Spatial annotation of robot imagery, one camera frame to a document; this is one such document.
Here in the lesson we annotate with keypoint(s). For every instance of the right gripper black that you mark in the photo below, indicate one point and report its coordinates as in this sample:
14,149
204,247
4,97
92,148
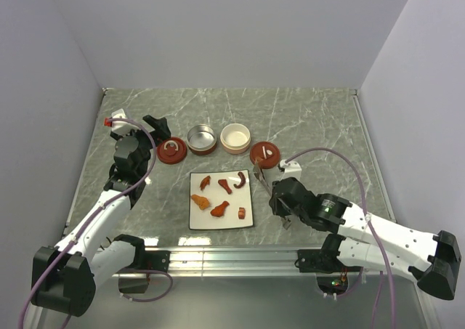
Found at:
275,204

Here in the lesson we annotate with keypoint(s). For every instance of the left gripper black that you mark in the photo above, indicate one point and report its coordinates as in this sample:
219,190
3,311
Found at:
161,131

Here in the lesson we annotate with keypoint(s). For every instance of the metal tongs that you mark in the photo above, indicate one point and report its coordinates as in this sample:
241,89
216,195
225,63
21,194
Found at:
259,175

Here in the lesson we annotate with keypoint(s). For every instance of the dark red curved sausage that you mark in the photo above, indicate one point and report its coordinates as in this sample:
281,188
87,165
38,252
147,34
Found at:
242,181

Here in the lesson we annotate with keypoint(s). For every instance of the small red drumstick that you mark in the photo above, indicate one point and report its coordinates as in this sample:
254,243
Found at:
224,184

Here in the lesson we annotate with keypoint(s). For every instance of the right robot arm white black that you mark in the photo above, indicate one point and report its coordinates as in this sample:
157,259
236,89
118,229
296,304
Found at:
358,240

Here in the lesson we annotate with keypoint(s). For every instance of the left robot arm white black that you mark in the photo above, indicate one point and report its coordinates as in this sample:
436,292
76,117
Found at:
65,276

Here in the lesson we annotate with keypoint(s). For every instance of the steel bowl red base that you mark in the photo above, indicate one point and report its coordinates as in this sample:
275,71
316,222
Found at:
201,139

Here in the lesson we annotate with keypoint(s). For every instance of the red lid with white tab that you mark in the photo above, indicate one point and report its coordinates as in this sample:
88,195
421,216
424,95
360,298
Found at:
266,150

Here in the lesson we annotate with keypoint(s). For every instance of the braised pork belly cube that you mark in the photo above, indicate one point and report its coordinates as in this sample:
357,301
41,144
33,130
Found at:
241,213

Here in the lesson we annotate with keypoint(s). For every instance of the white square plate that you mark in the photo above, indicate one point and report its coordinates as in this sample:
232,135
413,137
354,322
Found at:
203,220

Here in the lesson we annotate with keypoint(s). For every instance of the small orange chicken wing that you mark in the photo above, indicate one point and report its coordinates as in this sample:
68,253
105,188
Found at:
205,182

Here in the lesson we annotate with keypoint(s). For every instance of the large orange drumstick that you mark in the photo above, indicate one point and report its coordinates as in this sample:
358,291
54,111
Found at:
219,210

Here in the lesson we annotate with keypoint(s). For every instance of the pink cream round container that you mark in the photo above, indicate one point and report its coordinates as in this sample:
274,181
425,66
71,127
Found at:
235,138

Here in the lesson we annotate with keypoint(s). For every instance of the orange fried chicken piece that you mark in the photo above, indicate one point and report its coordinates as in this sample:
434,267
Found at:
202,202

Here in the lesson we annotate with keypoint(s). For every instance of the red lid with ring handle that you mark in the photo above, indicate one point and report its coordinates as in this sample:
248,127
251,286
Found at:
172,151

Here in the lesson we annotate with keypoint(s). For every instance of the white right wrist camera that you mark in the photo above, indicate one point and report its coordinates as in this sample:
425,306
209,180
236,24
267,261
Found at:
290,169

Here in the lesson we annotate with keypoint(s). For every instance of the aluminium rail frame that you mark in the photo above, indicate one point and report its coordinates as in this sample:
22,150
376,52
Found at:
240,278

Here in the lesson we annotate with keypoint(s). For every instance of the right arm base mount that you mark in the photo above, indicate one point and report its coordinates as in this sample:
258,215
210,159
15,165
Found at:
323,260

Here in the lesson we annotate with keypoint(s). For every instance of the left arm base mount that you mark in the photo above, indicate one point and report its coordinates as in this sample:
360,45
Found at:
146,263

